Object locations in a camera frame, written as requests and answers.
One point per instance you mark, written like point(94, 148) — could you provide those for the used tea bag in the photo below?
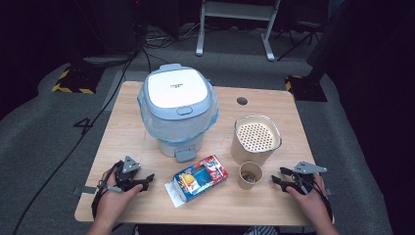
point(249, 177)

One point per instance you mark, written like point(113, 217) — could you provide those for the translucent blue-edged bin liner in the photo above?
point(182, 129)

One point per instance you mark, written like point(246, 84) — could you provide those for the brown paper cup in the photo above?
point(245, 184)

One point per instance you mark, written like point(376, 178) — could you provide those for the person's right hand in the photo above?
point(313, 205)

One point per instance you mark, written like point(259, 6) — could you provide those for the white metal stand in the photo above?
point(238, 11)

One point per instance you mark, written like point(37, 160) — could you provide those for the yellow-black striped stand base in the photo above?
point(76, 81)
point(305, 89)

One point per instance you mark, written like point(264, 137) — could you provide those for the blue snack packet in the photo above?
point(199, 178)

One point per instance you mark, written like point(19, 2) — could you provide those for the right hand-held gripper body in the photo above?
point(308, 168)

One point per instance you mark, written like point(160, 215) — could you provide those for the white pedal trash can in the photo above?
point(177, 88)

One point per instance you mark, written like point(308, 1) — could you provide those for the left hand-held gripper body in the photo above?
point(130, 164)

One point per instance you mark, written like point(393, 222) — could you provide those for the beige container with strainer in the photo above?
point(254, 135)

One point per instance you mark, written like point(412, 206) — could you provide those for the person's striped clothing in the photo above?
point(261, 230)

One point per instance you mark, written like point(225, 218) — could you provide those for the person's left hand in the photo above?
point(112, 204)

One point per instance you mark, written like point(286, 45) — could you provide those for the black tripod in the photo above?
point(305, 36)

